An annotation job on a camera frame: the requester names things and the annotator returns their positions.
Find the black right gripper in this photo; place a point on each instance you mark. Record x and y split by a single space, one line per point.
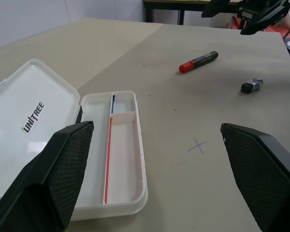
258 9

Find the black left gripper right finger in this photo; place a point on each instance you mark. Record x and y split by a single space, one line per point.
263 178

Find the black eraser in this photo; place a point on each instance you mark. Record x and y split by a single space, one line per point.
250 86

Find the black marker with red cap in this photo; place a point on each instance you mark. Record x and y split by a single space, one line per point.
199 61

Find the white plastic Unitree pencil case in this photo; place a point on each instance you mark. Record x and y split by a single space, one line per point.
122 159

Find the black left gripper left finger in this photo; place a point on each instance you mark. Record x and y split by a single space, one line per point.
38 183

